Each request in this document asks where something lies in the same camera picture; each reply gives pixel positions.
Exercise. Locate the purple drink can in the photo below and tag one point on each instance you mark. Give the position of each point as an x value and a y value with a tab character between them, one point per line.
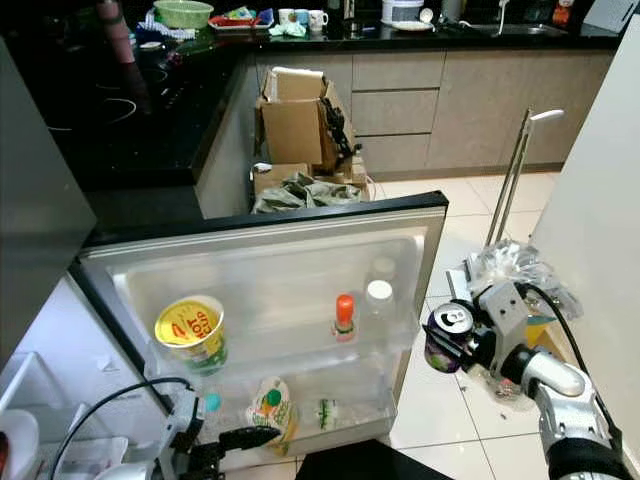
448	318

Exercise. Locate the grey fridge door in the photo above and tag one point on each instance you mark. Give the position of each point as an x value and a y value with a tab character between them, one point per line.
280	270

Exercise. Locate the silver left arm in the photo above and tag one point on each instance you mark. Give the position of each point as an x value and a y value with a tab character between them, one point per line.
130	472

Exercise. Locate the silver right arm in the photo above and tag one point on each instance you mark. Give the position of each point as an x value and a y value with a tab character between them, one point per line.
555	378

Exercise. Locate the grey fridge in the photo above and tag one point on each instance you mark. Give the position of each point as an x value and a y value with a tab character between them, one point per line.
40	200

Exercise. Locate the yellow bottle green cap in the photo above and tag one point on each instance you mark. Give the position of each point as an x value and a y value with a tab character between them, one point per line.
268	400

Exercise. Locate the teal cap bottle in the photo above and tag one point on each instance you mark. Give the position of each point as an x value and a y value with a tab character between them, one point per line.
213	402

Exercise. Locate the clear plastic grocery bag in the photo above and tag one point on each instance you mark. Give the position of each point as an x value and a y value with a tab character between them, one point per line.
510	262

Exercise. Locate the small green white carton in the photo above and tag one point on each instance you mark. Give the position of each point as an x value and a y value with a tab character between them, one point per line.
326	413

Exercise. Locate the clear bottle white cap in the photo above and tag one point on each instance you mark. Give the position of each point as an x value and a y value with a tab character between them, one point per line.
379	291

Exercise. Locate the yellow lid cup noodle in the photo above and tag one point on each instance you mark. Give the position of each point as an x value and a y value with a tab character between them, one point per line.
190	322

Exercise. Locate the orange cap bottle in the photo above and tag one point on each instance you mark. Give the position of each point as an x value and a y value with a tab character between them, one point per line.
345	312

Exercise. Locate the grey kitchen cabinet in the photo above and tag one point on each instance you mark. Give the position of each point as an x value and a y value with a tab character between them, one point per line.
470	110

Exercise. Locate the grey green crumpled bag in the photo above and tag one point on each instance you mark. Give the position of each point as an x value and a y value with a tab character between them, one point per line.
305	192

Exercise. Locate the low cardboard box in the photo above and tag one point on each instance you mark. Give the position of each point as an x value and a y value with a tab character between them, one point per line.
275	173

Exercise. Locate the large open cardboard box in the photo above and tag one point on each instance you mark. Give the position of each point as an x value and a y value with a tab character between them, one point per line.
292	130

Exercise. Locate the black kitchen counter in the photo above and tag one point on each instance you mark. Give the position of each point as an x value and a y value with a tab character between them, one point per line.
160	150

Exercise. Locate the white rice cooker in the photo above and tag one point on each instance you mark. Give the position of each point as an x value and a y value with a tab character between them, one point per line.
400	10

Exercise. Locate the orange jar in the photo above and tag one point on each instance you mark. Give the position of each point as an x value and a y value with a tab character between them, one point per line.
562	12

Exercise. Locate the green cloth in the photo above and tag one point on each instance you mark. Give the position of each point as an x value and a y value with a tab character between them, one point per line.
287	30

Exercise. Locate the black induction hob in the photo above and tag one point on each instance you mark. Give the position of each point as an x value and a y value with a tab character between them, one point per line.
130	105

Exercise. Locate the red tray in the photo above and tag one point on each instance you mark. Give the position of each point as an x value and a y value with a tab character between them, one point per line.
240	22

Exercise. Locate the dark pink bottle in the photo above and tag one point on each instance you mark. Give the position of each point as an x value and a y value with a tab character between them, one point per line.
117	35

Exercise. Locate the green plastic basket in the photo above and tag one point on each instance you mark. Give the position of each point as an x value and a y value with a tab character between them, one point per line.
183	14

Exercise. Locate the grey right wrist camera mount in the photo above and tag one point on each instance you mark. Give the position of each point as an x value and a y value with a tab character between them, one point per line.
502	305

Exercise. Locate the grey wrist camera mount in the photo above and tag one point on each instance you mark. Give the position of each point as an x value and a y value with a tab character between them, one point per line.
502	305
188	425

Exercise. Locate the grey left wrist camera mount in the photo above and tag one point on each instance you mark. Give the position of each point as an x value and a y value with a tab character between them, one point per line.
188	425

